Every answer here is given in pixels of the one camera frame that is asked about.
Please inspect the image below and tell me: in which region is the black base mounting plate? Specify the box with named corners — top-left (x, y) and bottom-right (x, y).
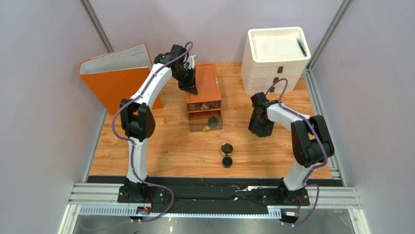
top-left (117, 185), bottom-right (310, 206)

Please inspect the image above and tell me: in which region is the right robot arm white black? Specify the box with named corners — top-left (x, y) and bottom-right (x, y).
top-left (248, 92), bottom-right (335, 204)

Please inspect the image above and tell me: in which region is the green round puff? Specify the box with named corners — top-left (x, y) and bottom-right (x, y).
top-left (255, 130), bottom-right (267, 137)
top-left (208, 117), bottom-right (220, 127)

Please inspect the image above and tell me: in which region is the black jar lid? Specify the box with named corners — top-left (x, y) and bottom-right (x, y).
top-left (222, 156), bottom-right (233, 168)

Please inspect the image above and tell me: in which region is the glass cream jar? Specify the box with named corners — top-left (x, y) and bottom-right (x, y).
top-left (221, 143), bottom-right (234, 157)

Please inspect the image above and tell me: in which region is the clear acrylic drawer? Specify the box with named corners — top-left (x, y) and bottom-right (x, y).
top-left (188, 109), bottom-right (223, 132)

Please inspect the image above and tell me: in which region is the orange makeup drawer box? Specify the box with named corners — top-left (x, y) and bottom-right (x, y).
top-left (186, 63), bottom-right (222, 112)

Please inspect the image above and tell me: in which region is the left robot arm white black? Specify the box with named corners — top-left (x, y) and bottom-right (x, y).
top-left (116, 41), bottom-right (198, 203)

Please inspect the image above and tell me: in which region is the blue pen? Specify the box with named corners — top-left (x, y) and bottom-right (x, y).
top-left (296, 39), bottom-right (307, 57)

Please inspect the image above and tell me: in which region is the white three-drawer cabinet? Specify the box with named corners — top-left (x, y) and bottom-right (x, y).
top-left (241, 26), bottom-right (311, 95)

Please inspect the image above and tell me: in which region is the orange white ring binder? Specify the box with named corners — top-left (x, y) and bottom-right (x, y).
top-left (79, 42), bottom-right (152, 116)

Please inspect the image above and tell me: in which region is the aluminium rail frame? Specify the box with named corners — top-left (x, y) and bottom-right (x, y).
top-left (59, 180), bottom-right (369, 234)

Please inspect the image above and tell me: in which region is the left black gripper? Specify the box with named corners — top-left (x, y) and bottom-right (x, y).
top-left (173, 67), bottom-right (198, 96)

